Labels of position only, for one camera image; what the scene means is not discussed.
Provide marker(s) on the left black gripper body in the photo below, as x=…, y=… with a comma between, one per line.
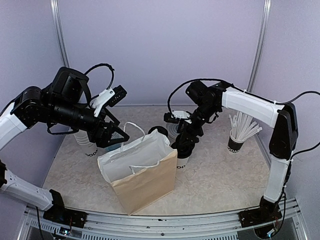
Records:
x=63, y=112

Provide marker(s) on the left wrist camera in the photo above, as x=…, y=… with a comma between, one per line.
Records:
x=108, y=97

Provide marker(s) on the right aluminium frame post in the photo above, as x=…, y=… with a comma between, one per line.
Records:
x=260, y=44

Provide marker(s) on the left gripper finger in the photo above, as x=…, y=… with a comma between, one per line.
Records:
x=111, y=136
x=112, y=119

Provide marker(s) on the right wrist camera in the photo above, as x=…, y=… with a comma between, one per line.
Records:
x=176, y=116

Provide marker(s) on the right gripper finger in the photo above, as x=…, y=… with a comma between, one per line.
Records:
x=183, y=125
x=187, y=139

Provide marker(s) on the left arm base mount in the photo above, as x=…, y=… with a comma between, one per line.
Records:
x=59, y=214

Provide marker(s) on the blue ceramic mug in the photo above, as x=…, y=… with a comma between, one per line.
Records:
x=114, y=146

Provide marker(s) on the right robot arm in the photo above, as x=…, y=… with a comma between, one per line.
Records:
x=280, y=117

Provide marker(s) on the brown paper bag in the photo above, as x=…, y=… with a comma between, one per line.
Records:
x=141, y=172

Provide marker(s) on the white paper cup stack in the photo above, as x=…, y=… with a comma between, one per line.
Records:
x=89, y=149

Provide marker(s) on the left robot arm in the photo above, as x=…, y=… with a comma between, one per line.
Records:
x=11, y=126

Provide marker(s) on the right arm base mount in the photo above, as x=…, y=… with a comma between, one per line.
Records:
x=264, y=213

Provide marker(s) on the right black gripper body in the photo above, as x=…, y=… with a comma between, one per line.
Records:
x=206, y=111

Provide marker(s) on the left aluminium frame post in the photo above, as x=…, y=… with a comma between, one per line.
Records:
x=54, y=4

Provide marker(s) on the aluminium frame post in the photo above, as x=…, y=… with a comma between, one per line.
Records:
x=260, y=44
x=54, y=4

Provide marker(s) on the black cup of straws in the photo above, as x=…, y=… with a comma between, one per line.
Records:
x=242, y=128

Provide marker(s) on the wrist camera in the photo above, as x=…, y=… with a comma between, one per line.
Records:
x=176, y=116
x=108, y=97

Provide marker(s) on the white paper coffee cup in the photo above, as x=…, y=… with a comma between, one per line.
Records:
x=182, y=163

